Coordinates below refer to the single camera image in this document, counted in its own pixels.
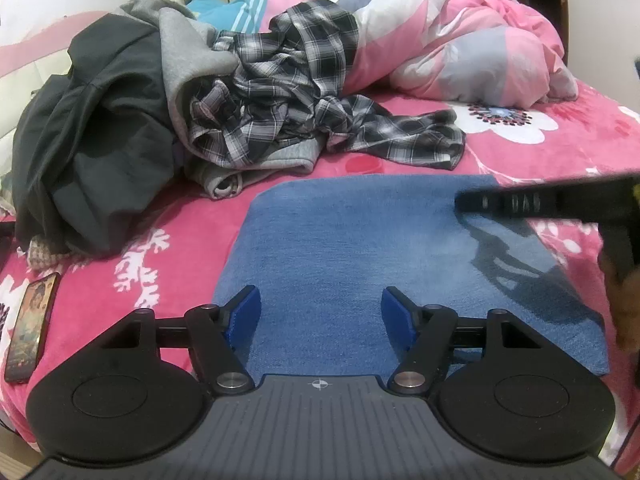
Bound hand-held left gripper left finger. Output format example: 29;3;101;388
99;284;263;397

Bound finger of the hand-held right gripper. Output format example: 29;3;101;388
457;180;601;221

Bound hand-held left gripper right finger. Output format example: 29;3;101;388
380;285;541;397

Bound blue jeans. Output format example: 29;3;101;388
212;174;611;378

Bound person's right hand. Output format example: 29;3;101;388
600;255;640;386

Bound pink floral fleece blanket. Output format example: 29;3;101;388
0;80;640;476

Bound pink patterned quilt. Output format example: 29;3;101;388
227;0;581;108

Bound beige knitted cloth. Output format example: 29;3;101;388
17;235;71;268

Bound smartphone with colourful screen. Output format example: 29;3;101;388
4;272;62;385

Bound dark grey jacket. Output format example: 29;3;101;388
12;12;176;256

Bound black white plaid shirt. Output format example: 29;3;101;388
187;0;467;171

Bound grey hoodie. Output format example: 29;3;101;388
117;0;323;201

